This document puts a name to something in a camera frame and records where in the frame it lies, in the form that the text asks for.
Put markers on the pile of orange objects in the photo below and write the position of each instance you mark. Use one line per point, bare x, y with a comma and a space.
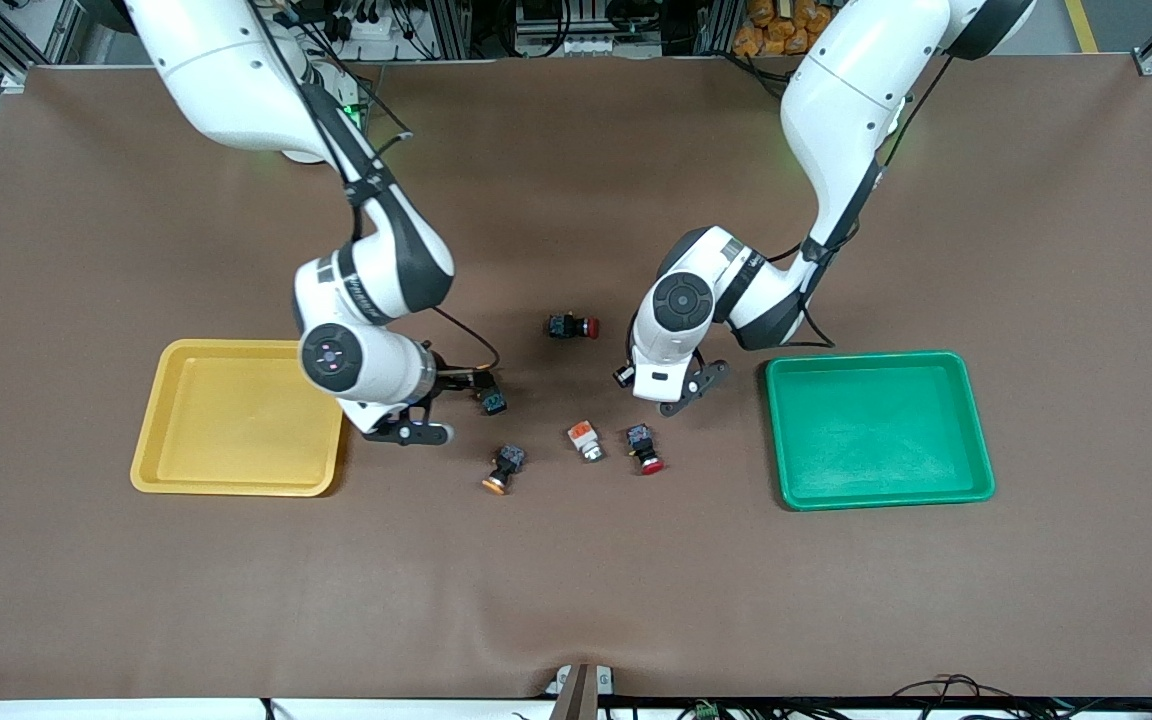
776, 30

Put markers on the metal table clamp bracket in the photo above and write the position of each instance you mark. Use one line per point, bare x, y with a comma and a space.
581, 690

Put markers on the red-capped push button switch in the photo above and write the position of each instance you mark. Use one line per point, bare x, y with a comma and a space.
566, 326
640, 437

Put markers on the small green connector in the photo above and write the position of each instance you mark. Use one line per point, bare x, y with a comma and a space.
704, 711

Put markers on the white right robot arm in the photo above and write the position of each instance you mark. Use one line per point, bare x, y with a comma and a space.
236, 80

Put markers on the yellow plastic tray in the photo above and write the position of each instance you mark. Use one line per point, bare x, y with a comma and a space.
226, 430

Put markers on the white power strip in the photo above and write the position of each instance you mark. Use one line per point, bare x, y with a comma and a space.
366, 30

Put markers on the brown table mat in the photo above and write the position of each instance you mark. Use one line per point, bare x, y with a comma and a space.
576, 560

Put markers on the orange square push button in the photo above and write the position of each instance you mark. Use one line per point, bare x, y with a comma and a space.
583, 433

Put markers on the white terminal strip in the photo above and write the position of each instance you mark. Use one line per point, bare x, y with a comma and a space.
596, 46

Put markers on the green plastic tray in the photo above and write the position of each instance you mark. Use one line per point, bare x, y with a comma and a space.
876, 430

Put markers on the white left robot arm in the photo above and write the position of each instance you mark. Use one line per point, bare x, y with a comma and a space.
846, 90

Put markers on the yellow-capped push button switch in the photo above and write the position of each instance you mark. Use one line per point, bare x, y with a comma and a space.
509, 460
494, 403

